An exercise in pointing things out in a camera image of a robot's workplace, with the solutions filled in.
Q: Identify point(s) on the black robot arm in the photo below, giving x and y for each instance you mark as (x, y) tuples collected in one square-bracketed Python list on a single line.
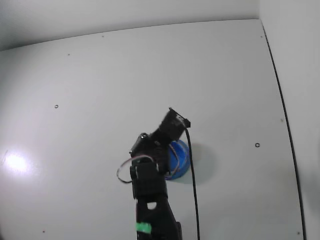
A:
[(152, 210)]

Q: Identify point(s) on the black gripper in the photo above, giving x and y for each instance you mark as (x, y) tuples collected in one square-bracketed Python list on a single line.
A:
[(155, 153)]

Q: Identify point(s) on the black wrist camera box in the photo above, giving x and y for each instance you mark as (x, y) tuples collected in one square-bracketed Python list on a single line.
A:
[(173, 125)]

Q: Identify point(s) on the blue tape roll bin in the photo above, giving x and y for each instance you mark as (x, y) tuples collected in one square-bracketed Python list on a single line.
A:
[(181, 155)]

